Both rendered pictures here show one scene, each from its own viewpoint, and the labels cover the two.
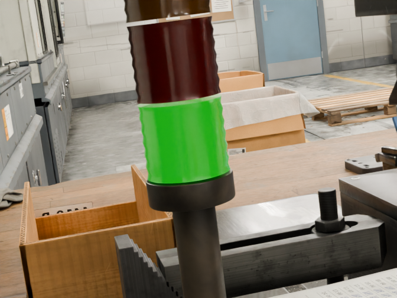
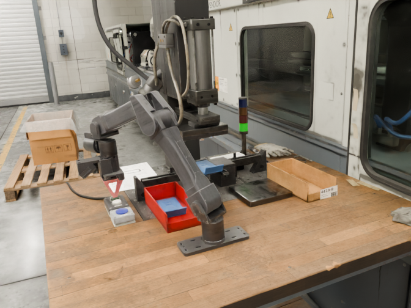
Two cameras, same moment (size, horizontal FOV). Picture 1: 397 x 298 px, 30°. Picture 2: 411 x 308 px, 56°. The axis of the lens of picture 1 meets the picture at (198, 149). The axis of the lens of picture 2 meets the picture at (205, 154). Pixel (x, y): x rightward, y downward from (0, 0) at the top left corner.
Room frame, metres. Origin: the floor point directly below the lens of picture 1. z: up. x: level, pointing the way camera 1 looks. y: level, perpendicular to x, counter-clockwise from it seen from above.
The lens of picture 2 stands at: (1.89, -0.50, 1.46)
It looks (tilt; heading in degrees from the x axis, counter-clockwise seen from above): 17 degrees down; 168
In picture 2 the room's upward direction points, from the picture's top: 3 degrees counter-clockwise
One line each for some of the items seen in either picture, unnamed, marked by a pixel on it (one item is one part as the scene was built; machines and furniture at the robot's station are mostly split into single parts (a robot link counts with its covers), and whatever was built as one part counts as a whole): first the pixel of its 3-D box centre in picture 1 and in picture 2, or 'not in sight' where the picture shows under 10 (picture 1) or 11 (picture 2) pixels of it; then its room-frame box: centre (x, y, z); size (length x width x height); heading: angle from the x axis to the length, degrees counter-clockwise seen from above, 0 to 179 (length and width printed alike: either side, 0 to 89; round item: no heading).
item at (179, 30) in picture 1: (173, 59); (243, 118); (0.33, 0.01, 1.10); 0.04 x 0.04 x 0.03
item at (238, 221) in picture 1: (264, 234); (259, 191); (0.68, -0.05, 0.91); 0.17 x 0.16 x 0.02; 101
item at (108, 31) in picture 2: not in sight; (134, 48); (-6.55, -0.08, 1.24); 2.95 x 0.98 x 0.90; 7
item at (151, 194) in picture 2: not in sight; (172, 205); (0.72, -0.38, 0.93); 0.25 x 0.12 x 0.06; 11
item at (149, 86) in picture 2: not in sight; (147, 91); (0.27, -0.39, 1.25); 0.19 x 0.07 x 0.19; 101
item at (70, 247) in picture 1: (90, 238); (300, 179); (0.67, 0.11, 0.93); 0.25 x 0.13 x 0.08; 11
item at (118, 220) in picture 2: not in sight; (123, 220); (0.73, -0.54, 0.90); 0.07 x 0.07 x 0.06; 11
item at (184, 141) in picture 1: (184, 136); (243, 126); (0.33, 0.01, 1.07); 0.04 x 0.04 x 0.03
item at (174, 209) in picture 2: not in sight; (170, 204); (0.70, -0.38, 0.92); 0.15 x 0.07 x 0.03; 7
